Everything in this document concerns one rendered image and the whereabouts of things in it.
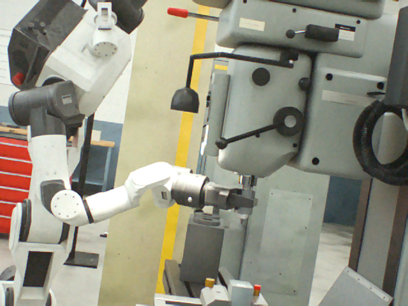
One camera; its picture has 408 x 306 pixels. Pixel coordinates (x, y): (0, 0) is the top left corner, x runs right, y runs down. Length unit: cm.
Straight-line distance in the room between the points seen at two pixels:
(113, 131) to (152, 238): 728
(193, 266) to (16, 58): 83
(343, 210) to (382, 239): 970
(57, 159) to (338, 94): 72
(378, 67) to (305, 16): 22
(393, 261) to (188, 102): 64
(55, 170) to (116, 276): 184
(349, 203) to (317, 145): 990
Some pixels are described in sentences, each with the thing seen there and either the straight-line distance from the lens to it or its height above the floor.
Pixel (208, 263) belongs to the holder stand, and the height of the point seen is 98.
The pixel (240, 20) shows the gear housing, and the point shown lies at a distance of 148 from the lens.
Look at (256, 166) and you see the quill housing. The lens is 152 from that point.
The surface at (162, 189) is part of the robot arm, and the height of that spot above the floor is 123.
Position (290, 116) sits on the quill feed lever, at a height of 147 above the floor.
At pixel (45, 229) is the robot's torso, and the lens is 207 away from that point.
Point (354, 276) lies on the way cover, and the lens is 181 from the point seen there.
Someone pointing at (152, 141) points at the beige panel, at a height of 128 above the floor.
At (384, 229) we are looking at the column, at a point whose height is 122.
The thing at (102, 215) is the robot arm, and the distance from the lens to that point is 162.
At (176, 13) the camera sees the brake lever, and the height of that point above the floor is 170.
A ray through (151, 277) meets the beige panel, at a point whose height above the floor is 55.
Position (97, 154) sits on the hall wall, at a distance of 1058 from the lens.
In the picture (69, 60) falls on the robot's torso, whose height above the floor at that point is 153.
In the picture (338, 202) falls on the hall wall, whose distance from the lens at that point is 1133.
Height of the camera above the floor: 142
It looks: 3 degrees down
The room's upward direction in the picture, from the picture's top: 9 degrees clockwise
